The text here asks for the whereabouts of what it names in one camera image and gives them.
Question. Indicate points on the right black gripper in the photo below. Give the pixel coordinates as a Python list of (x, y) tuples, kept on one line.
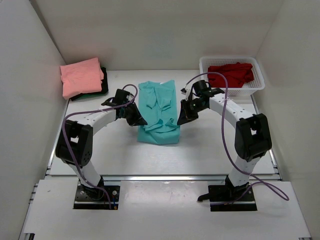
[(185, 115)]

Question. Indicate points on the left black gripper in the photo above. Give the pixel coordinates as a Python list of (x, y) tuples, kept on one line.
[(137, 119)]

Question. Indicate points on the teal t shirt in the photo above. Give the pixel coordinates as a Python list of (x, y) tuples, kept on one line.
[(157, 103)]

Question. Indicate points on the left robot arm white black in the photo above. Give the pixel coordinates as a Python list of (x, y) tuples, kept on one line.
[(75, 142)]

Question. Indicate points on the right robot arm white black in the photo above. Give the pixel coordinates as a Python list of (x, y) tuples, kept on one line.
[(252, 134)]

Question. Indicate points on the green folded t shirt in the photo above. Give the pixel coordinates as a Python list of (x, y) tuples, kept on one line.
[(88, 95)]

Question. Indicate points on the black folded t shirt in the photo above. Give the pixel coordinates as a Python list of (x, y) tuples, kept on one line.
[(104, 86)]

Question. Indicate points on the red t shirt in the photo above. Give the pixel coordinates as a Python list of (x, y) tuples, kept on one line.
[(237, 74)]

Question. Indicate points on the pink folded t shirt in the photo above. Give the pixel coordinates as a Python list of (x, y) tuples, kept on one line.
[(81, 78)]

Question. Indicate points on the white plastic basket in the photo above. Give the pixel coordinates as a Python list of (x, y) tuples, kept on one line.
[(248, 89)]

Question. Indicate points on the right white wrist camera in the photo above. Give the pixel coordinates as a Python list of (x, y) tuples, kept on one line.
[(188, 94)]

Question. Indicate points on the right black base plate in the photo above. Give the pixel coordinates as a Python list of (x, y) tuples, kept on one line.
[(229, 198)]

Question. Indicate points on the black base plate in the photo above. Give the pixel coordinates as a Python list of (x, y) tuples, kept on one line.
[(93, 199), (229, 198)]

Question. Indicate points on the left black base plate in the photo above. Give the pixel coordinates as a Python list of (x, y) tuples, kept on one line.
[(93, 199)]

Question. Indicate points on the aluminium rail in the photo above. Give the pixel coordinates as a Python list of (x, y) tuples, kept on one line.
[(117, 178)]

